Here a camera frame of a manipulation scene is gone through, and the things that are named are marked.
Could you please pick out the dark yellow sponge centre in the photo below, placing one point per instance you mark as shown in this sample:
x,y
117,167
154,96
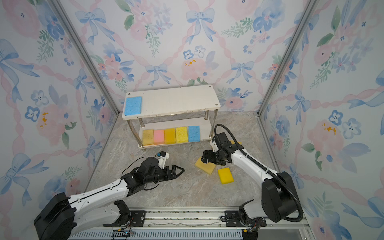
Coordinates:
x,y
235,143

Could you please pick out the aluminium frame post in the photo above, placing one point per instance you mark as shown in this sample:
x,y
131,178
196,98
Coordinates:
x,y
59,10
304,20

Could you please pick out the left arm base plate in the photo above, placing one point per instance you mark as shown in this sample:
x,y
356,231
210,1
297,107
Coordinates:
x,y
133,219

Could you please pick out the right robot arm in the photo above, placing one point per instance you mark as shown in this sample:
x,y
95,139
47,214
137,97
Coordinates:
x,y
279,198

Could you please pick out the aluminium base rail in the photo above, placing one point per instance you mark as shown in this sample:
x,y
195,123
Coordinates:
x,y
196,223

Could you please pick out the white two-tier shelf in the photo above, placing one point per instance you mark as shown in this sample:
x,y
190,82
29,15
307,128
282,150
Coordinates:
x,y
175,101

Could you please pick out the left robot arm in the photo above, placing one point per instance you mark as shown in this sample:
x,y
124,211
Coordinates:
x,y
64,216

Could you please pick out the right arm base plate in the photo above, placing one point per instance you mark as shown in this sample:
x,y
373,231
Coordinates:
x,y
235,219

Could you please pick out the left aluminium frame post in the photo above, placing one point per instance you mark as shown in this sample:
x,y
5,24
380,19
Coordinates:
x,y
59,10

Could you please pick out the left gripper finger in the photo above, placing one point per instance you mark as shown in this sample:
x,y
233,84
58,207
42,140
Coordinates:
x,y
177,170
175,175

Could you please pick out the right aluminium frame post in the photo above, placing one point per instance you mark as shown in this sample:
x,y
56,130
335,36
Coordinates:
x,y
304,20

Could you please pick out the bright yellow sponge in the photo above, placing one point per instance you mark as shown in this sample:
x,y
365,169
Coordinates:
x,y
225,176

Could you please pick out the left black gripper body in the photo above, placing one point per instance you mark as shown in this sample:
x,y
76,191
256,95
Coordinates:
x,y
160,175

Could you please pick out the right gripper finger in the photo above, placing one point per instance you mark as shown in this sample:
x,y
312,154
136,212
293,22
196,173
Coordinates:
x,y
206,156
216,160

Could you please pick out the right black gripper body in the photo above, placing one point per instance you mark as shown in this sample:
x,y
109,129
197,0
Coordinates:
x,y
218,154

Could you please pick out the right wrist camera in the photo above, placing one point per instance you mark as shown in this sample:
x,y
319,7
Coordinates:
x,y
214,146

